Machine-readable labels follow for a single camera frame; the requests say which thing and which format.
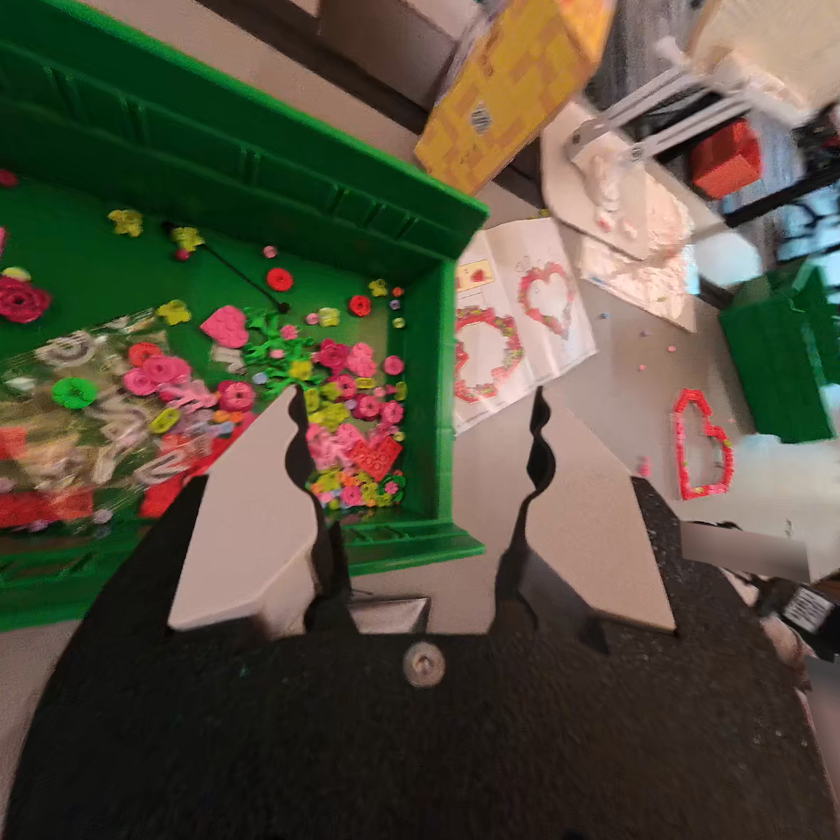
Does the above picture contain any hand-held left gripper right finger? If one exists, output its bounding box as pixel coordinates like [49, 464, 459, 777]
[493, 386, 678, 636]

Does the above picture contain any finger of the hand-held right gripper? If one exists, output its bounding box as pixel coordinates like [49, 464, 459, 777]
[679, 520, 816, 585]

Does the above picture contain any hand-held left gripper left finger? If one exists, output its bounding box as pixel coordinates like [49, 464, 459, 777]
[167, 386, 350, 642]

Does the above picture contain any red lego heart frame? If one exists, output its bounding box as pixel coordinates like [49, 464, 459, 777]
[671, 387, 736, 502]

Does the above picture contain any pile of lego pieces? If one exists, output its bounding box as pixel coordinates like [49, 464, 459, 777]
[0, 167, 411, 534]

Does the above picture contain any green plastic bin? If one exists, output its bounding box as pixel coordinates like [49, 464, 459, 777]
[717, 259, 840, 446]
[0, 0, 491, 633]

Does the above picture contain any lego instruction booklet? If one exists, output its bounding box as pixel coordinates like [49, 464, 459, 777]
[451, 215, 599, 437]

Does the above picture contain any clear plastic bag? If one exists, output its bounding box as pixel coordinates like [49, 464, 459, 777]
[0, 314, 227, 529]

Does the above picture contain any white plastic sheet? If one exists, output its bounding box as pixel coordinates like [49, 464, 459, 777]
[576, 190, 701, 334]

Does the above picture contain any red box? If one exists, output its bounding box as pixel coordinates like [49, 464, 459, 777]
[687, 117, 764, 200]

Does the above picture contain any yellow cardboard box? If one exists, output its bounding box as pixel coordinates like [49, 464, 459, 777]
[412, 0, 619, 196]

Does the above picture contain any white table frame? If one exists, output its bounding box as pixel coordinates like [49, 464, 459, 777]
[540, 34, 840, 245]

